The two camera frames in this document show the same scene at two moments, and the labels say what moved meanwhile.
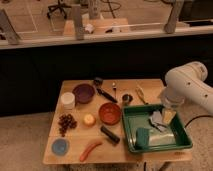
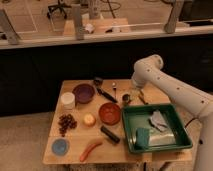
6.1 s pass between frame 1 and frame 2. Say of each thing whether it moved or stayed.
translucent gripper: moved
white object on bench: stayed
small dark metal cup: stayed
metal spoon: stayed
